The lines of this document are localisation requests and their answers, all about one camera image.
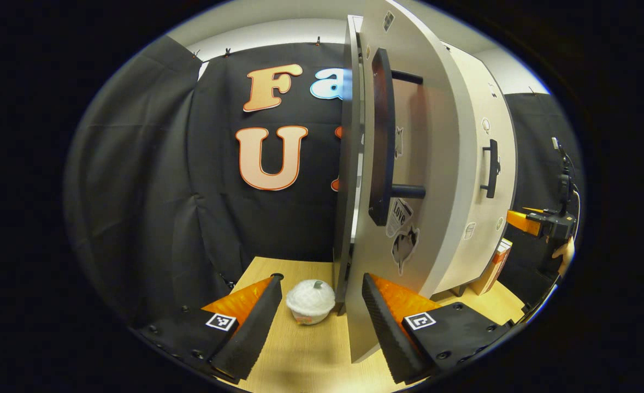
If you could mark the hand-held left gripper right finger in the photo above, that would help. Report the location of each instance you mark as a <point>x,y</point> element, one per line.
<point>390,338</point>

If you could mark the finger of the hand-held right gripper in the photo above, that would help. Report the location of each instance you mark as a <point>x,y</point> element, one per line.
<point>518,220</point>

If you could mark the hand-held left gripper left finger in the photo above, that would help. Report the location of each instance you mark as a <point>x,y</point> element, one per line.
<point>250,333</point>

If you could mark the white cabinet door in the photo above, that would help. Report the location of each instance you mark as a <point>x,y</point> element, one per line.
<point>436,164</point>
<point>466,164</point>

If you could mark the white shoe cabinet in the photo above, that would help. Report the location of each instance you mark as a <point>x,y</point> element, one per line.
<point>348,164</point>

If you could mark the orange and white cardboard box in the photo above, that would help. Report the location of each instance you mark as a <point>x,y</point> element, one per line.
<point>494,270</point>

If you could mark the white knitted pumpkin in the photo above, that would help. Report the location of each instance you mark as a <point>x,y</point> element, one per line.
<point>311,300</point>

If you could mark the black backdrop cloth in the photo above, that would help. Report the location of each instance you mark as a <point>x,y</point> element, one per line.
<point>152,191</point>
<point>535,142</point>

